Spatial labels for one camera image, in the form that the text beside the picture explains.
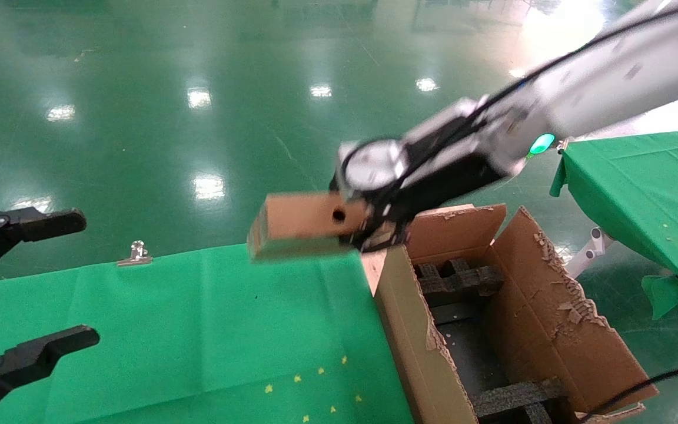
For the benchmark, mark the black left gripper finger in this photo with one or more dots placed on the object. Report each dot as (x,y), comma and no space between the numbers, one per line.
(50,222)
(50,348)

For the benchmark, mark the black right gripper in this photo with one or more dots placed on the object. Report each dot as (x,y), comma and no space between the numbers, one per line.
(445,176)

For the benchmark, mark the small brown cardboard box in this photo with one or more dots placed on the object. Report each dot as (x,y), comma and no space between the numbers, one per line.
(298,221)

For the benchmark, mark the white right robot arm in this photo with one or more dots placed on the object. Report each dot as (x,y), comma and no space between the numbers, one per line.
(610,76)

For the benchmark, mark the large open cardboard carton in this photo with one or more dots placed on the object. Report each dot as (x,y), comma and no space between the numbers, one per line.
(409,353)

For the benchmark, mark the silver metal binder clip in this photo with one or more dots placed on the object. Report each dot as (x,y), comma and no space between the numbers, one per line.
(137,254)
(561,145)

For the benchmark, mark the black foam insert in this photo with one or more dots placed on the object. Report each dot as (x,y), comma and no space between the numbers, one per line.
(462,280)
(515,397)

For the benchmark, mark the green tablecloth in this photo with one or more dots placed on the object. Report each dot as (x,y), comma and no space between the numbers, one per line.
(168,324)
(639,188)

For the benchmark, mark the white table leg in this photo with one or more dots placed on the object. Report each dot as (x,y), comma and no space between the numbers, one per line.
(589,253)

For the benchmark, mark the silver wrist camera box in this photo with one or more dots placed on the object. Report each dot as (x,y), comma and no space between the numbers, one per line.
(445,121)

